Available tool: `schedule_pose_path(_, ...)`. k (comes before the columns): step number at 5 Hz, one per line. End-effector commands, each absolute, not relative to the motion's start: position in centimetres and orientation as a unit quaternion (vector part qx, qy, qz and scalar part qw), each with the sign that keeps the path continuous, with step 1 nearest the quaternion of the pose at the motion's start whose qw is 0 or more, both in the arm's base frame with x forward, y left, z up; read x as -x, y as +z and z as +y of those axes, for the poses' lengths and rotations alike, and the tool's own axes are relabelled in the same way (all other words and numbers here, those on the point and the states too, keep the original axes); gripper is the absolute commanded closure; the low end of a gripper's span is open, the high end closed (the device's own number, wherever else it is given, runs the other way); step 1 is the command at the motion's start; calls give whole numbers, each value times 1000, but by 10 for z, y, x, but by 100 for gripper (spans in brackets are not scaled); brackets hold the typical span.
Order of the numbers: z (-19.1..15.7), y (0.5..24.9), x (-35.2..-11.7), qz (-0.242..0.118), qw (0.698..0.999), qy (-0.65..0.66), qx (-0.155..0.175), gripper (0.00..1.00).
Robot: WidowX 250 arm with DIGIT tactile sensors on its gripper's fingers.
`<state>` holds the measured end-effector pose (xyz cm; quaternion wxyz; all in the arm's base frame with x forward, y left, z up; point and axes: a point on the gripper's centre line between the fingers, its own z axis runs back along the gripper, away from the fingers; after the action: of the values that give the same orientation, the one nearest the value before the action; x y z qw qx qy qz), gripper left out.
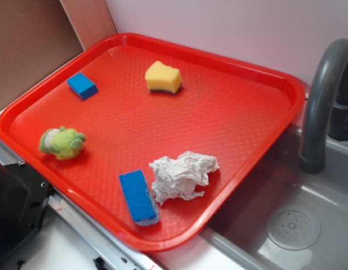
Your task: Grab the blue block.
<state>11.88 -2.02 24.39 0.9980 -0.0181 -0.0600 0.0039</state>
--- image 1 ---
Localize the red plastic tray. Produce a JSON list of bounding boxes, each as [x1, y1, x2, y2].
[[0, 34, 305, 251]]

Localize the green plush toy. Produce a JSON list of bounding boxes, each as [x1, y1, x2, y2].
[[39, 126, 87, 160]]

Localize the blue scrub sponge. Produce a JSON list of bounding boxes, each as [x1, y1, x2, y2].
[[119, 170, 160, 226]]

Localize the grey plastic sink basin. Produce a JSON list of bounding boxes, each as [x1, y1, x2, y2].
[[201, 126, 348, 269]]

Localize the yellow sponge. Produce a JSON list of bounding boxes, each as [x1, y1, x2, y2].
[[144, 61, 183, 94]]

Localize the blue rectangular block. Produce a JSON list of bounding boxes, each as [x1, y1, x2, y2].
[[67, 73, 98, 100]]

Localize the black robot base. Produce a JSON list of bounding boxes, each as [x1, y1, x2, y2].
[[0, 163, 52, 266]]

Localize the brown cardboard panel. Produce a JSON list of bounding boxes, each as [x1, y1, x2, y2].
[[0, 1, 117, 111]]

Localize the round sink drain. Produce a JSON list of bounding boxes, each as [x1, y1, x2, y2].
[[265, 204, 321, 251]]

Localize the grey plastic faucet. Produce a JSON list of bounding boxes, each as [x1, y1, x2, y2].
[[299, 38, 348, 174]]

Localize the crumpled white paper towel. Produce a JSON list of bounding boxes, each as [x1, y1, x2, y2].
[[149, 151, 220, 205]]

